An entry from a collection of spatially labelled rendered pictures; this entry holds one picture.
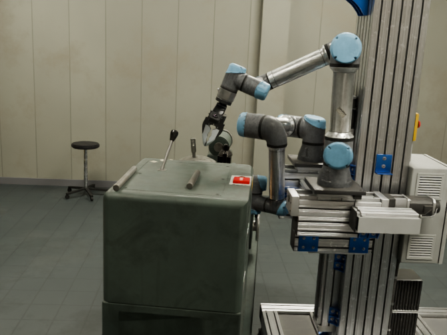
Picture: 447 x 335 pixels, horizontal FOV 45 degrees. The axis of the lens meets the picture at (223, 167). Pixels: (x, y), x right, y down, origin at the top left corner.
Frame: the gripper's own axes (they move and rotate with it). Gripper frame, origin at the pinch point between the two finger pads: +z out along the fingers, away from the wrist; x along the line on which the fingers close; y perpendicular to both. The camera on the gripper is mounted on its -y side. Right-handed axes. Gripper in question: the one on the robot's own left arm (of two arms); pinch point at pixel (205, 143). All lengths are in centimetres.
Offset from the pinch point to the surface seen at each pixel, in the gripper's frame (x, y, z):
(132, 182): 16.7, -44.3, 13.6
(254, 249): -48, 81, 66
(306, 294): -103, 137, 104
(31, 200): 161, 306, 199
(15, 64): 246, 364, 82
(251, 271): -47, 49, 66
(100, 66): 160, 376, 48
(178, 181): 2.2, -38.1, 8.3
